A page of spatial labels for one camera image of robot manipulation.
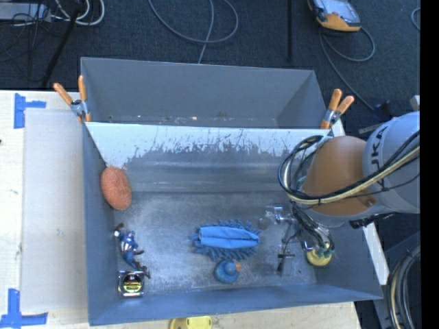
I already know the blue fringed duster mitt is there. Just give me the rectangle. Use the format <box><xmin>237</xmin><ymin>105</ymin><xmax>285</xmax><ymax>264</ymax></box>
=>
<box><xmin>189</xmin><ymin>218</ymin><xmax>263</xmax><ymax>262</ymax></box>

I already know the yellow round toy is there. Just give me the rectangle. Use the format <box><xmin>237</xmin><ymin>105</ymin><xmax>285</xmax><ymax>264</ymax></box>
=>
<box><xmin>305</xmin><ymin>243</ymin><xmax>334</xmax><ymax>267</ymax></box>

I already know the blue rubber duck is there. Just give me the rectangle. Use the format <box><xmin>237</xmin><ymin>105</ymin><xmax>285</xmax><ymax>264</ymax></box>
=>
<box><xmin>213</xmin><ymin>258</ymin><xmax>242</xmax><ymax>284</ymax></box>

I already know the grey metal bin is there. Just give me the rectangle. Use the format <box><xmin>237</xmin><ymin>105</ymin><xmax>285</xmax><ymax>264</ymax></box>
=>
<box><xmin>79</xmin><ymin>56</ymin><xmax>384</xmax><ymax>327</ymax></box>

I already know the yellow flat round object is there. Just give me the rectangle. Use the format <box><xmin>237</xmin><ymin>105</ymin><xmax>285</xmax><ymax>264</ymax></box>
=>
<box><xmin>168</xmin><ymin>315</ymin><xmax>213</xmax><ymax>329</ymax></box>

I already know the blue toy action figure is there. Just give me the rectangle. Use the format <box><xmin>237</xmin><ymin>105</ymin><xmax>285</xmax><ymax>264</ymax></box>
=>
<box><xmin>112</xmin><ymin>222</ymin><xmax>152</xmax><ymax>280</ymax></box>

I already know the black and yellow tape measure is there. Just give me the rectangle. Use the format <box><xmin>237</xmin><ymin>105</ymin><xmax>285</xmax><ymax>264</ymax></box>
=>
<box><xmin>117</xmin><ymin>269</ymin><xmax>145</xmax><ymax>298</ymax></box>

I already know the orange-brown oval scrubber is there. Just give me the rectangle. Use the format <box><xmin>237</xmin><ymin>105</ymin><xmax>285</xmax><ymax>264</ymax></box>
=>
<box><xmin>99</xmin><ymin>165</ymin><xmax>133</xmax><ymax>211</ymax></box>

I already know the pale wood flat board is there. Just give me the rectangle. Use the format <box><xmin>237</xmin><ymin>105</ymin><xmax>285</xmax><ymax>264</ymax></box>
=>
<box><xmin>19</xmin><ymin>108</ymin><xmax>91</xmax><ymax>314</ymax></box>

